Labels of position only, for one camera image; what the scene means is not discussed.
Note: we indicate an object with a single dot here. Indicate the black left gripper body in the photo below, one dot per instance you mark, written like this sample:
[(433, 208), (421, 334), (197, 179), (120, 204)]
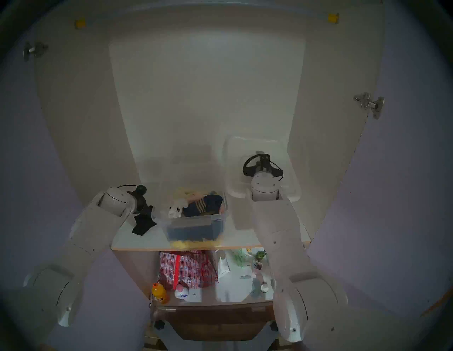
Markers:
[(139, 203)]

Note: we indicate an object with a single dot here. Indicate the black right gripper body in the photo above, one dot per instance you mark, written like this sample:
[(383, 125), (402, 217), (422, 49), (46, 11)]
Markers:
[(263, 162)]

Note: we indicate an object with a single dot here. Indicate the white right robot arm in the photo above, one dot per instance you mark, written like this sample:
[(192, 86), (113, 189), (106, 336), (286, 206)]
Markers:
[(279, 226)]

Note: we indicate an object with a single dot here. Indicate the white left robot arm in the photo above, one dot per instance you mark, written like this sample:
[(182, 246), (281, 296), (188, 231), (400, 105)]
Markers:
[(95, 219)]

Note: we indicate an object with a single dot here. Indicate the white cabinet shelf board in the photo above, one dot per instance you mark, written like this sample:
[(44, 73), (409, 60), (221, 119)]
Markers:
[(141, 240)]

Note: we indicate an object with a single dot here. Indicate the clear plastic storage bin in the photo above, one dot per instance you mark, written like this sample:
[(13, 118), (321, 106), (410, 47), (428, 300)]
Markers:
[(191, 226)]

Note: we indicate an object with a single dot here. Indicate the beige wardrobe cabinet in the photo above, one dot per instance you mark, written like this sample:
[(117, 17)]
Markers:
[(208, 88)]

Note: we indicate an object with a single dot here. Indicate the lilac cabinet door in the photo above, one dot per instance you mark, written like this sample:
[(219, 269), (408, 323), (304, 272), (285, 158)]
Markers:
[(28, 159), (396, 194)]

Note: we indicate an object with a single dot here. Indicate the white sock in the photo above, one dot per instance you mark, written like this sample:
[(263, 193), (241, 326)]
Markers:
[(177, 208)]

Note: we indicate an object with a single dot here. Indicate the pale yellow sock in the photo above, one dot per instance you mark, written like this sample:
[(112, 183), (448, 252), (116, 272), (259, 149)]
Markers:
[(185, 193)]

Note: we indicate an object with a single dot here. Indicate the blue folded cloth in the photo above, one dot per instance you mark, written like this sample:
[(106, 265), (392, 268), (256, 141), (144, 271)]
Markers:
[(193, 231)]

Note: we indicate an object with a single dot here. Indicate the yellow cloth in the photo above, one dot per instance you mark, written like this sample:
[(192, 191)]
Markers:
[(187, 243)]

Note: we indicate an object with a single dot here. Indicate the navy sock tan stripes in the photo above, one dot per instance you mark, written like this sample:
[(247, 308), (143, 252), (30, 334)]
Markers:
[(208, 205)]

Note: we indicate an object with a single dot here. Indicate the red plaid woven bag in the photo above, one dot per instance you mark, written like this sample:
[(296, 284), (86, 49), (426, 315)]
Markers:
[(184, 269)]

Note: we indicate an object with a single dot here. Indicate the orange bottle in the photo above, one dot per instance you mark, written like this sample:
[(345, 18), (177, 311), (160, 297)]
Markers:
[(159, 293)]

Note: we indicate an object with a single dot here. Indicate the small green plant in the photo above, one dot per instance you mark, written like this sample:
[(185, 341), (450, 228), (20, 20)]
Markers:
[(260, 254)]

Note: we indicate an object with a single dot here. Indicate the white bottle pink cap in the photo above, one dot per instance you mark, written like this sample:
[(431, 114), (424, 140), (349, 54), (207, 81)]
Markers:
[(181, 292)]

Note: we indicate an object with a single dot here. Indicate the green packet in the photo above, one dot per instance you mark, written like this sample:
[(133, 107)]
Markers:
[(240, 258)]

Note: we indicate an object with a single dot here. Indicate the pink cup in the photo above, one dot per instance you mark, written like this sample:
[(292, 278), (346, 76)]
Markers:
[(258, 265)]

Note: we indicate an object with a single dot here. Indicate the metal door hinge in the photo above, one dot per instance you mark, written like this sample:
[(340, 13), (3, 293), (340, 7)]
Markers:
[(35, 50), (370, 105)]

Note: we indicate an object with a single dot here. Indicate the black round knob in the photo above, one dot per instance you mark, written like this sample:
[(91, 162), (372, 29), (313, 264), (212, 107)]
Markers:
[(159, 324), (274, 326)]

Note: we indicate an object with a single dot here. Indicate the small white egg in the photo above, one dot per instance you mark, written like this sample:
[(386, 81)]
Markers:
[(264, 286)]

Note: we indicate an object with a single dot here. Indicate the brown wooden front panel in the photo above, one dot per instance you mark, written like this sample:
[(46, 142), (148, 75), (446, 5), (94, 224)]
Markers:
[(212, 322)]

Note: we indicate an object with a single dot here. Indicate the yellow marker tab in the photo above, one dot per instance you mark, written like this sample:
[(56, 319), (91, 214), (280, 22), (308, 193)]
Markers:
[(80, 23), (333, 18)]

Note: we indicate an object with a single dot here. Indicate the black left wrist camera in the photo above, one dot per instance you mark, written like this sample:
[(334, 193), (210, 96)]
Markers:
[(141, 189)]

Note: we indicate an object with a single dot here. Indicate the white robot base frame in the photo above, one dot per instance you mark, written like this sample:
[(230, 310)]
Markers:
[(166, 341)]

